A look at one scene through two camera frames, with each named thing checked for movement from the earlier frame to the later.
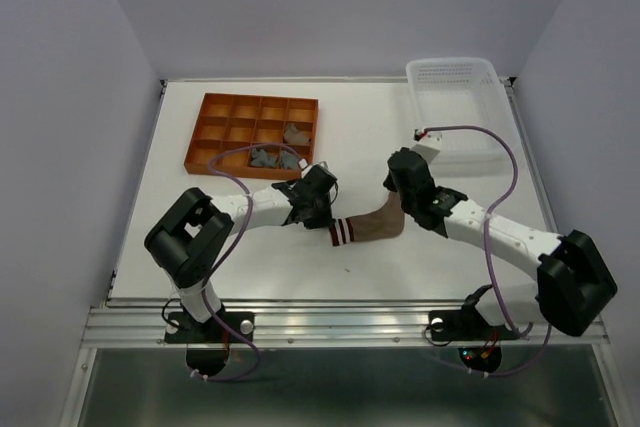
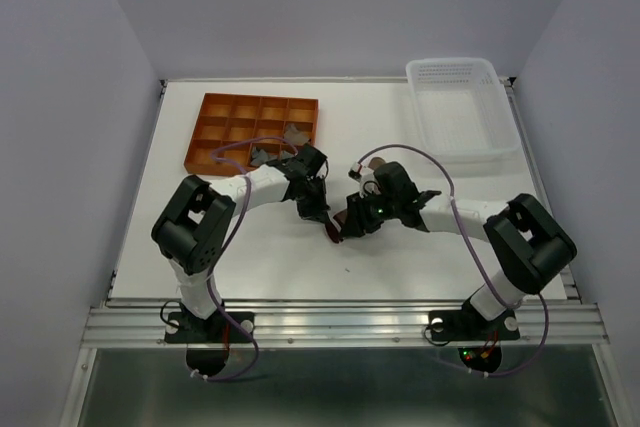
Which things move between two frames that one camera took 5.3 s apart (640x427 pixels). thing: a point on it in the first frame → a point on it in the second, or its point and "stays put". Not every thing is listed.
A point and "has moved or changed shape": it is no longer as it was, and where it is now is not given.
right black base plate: x=466 y=326 stays put
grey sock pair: x=264 y=159 stays put
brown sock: x=382 y=222 has moved or changed shape
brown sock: x=293 y=135 stays put
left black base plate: x=181 y=328 stays put
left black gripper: x=323 y=221 → x=319 y=210
